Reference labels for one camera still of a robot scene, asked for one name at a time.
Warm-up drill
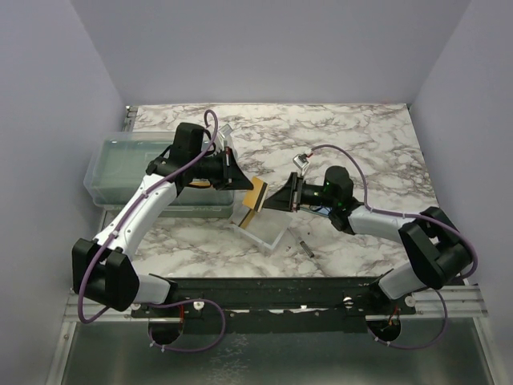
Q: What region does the gold card in tray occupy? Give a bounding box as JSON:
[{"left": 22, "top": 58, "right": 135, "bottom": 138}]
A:
[{"left": 238, "top": 209, "right": 257, "bottom": 229}]

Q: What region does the small metal cylinder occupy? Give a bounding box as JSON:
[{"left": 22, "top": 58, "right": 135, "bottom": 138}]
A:
[{"left": 299, "top": 241, "right": 315, "bottom": 258}]

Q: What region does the clear plastic storage box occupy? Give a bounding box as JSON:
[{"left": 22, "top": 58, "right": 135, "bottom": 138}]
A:
[{"left": 84, "top": 132, "right": 235, "bottom": 218}]

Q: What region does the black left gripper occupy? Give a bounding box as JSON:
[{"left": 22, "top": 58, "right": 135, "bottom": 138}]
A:
[{"left": 191, "top": 146, "right": 254, "bottom": 191}]

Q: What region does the aluminium extrusion rail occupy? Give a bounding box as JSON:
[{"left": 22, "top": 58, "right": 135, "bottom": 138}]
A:
[{"left": 63, "top": 286, "right": 488, "bottom": 322}]

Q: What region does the green leather card holder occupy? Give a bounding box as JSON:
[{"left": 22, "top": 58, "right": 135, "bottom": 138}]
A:
[{"left": 301, "top": 205, "right": 331, "bottom": 217}]

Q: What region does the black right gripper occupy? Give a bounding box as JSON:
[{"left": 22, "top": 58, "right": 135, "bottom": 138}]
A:
[{"left": 262, "top": 172, "right": 337, "bottom": 213}]

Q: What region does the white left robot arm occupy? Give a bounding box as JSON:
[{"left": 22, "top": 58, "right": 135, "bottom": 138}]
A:
[{"left": 71, "top": 123, "right": 253, "bottom": 317}]

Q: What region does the clear small plastic tray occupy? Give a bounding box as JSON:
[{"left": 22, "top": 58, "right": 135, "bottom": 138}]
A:
[{"left": 229, "top": 205, "right": 292, "bottom": 254}]

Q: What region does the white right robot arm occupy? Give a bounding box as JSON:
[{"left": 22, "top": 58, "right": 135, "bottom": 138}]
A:
[{"left": 263, "top": 166, "right": 473, "bottom": 314}]

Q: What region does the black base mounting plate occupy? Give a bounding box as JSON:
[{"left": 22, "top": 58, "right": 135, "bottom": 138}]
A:
[{"left": 131, "top": 278, "right": 415, "bottom": 340}]

